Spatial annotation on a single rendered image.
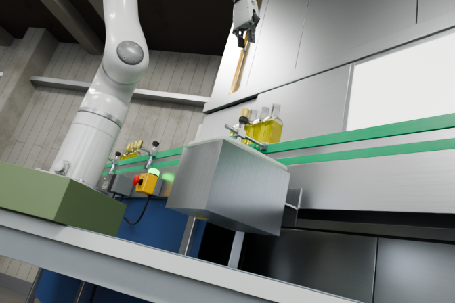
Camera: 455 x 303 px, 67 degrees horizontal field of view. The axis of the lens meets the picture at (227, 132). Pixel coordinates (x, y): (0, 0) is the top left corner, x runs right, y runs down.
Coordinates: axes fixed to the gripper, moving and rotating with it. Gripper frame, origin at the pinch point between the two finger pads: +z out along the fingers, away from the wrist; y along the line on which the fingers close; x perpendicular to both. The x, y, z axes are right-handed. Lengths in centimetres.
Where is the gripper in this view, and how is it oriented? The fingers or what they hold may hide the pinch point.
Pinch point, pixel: (246, 40)
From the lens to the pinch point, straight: 129.2
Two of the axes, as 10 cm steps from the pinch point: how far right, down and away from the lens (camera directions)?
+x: -7.8, -0.7, -6.2
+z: 0.4, 9.9, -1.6
